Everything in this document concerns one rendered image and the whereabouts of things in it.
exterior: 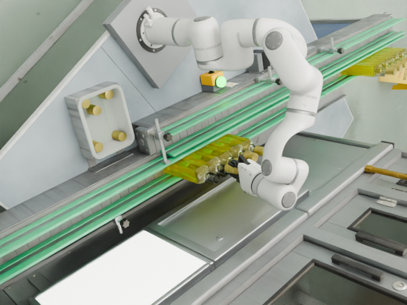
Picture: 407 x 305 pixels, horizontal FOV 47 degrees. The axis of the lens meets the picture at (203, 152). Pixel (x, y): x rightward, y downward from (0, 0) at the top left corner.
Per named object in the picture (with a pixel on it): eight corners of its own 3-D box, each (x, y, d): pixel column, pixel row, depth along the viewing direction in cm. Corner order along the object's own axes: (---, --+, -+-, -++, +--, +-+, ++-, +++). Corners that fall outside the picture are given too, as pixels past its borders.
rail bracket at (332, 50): (315, 53, 226) (340, 54, 216) (314, 38, 223) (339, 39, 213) (320, 51, 228) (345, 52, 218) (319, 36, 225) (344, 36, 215)
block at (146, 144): (138, 152, 172) (149, 156, 167) (132, 129, 169) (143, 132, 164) (146, 149, 174) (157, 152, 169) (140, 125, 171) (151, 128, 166)
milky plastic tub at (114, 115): (82, 157, 164) (95, 162, 158) (63, 96, 155) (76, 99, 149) (123, 138, 174) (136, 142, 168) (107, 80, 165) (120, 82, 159)
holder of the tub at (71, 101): (86, 169, 166) (97, 174, 161) (63, 97, 155) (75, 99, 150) (125, 150, 176) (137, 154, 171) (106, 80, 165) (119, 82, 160)
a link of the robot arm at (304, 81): (269, 106, 142) (247, 100, 130) (283, 37, 141) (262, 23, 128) (320, 115, 134) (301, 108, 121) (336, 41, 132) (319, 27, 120)
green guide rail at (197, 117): (155, 134, 167) (169, 138, 162) (154, 132, 167) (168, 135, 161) (392, 19, 268) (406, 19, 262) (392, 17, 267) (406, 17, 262)
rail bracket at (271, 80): (254, 83, 199) (278, 86, 190) (251, 66, 196) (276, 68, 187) (260, 80, 202) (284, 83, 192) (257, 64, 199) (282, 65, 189)
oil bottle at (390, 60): (352, 68, 249) (403, 71, 229) (351, 58, 247) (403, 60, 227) (357, 65, 253) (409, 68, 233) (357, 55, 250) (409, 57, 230)
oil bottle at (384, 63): (346, 71, 246) (398, 75, 226) (345, 61, 244) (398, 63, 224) (352, 68, 249) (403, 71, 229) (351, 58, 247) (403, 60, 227)
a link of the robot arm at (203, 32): (188, 11, 159) (223, 12, 148) (197, 48, 165) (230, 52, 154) (168, 20, 153) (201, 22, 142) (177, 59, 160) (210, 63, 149)
